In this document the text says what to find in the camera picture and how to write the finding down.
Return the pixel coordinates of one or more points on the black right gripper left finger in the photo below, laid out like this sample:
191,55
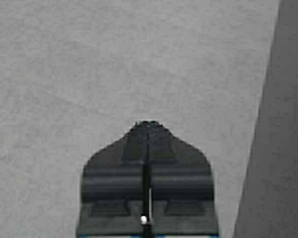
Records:
113,197

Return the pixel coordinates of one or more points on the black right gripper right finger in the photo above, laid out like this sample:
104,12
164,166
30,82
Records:
182,186

